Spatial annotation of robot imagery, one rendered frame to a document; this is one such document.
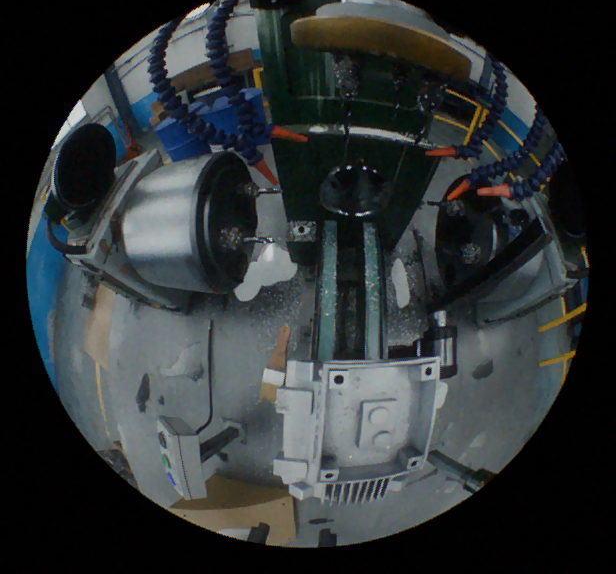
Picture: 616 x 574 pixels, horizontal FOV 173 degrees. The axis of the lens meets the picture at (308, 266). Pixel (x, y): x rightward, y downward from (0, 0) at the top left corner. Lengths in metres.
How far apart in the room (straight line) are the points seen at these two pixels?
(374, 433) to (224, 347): 0.44
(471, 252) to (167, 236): 0.45
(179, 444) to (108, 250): 0.34
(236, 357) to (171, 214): 0.38
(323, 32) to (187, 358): 0.67
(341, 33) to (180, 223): 0.26
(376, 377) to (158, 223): 0.31
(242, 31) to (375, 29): 5.38
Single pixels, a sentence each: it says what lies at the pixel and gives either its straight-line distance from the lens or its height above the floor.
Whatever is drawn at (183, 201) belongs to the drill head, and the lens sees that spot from 0.27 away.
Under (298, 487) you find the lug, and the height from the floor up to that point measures 1.08.
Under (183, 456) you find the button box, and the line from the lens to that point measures 0.36.
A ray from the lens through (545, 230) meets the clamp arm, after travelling 0.20.
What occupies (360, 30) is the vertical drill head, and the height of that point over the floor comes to 1.32.
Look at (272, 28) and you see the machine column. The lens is 0.43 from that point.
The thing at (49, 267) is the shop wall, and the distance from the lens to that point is 5.50.
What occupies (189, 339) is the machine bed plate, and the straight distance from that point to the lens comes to 0.62.
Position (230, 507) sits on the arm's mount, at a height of 0.95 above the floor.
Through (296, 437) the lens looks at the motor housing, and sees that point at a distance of 0.26.
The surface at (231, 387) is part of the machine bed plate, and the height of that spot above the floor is 0.80.
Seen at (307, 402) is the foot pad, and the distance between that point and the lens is 0.23.
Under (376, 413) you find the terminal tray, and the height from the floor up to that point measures 1.13.
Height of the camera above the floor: 1.30
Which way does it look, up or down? 65 degrees down
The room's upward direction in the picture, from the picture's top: 6 degrees counter-clockwise
